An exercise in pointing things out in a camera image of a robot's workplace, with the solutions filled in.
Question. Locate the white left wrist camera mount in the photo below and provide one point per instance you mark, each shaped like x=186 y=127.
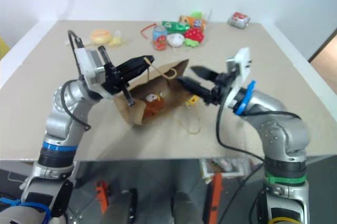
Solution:
x=88 y=67

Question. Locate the brown paper bag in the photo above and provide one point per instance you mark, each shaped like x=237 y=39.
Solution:
x=158 y=87

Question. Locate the brown wooden door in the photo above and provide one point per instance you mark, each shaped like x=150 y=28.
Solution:
x=325 y=55

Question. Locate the dark rounded shape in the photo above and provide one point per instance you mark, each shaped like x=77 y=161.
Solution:
x=184 y=208
x=118 y=208

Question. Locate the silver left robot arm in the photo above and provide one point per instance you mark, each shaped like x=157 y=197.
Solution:
x=61 y=125

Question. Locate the orange snack packet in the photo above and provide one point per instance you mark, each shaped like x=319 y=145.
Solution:
x=193 y=21

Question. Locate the yellow object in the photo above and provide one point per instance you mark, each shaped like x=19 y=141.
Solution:
x=4 y=49

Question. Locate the blue right wrist disc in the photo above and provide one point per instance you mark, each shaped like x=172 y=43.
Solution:
x=246 y=97

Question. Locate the white round plush toy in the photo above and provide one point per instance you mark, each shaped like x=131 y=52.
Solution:
x=176 y=40

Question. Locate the orange and white plush toy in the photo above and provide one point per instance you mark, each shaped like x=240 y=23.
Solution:
x=154 y=104

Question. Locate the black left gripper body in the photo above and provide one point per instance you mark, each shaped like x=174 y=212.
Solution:
x=111 y=79

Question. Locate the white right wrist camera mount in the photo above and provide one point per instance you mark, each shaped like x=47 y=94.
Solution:
x=241 y=69

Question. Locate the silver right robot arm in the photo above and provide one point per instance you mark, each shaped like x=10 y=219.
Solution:
x=279 y=132

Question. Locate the red strawberry plush toy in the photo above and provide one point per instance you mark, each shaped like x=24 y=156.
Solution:
x=194 y=34

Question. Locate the green snack packet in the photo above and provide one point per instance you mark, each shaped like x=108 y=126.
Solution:
x=175 y=26

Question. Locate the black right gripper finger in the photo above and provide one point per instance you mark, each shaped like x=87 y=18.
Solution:
x=193 y=87
x=204 y=72

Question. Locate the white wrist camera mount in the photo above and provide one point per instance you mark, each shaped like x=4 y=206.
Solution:
x=88 y=67
x=241 y=69

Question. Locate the white box with items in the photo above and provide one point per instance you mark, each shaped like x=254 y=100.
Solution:
x=223 y=167

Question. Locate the red and silver crushed can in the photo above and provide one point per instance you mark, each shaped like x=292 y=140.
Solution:
x=238 y=19

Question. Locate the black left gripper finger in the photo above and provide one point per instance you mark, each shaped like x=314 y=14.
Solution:
x=134 y=62
x=135 y=72

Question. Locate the bright green toy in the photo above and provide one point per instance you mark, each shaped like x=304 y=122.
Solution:
x=196 y=14

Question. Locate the blue and red soda can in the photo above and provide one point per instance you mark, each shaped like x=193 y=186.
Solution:
x=160 y=38

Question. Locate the orange clamp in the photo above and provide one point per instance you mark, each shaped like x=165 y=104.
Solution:
x=217 y=195
x=102 y=195

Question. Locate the small yellow plush toy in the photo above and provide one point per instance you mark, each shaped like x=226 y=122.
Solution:
x=192 y=101

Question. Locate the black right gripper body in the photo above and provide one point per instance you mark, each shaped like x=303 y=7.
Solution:
x=221 y=87

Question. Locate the crumpled yellow plastic wrapper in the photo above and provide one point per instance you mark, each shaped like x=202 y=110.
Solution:
x=117 y=40

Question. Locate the orange donut plush toy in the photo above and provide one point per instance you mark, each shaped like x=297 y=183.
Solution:
x=100 y=36

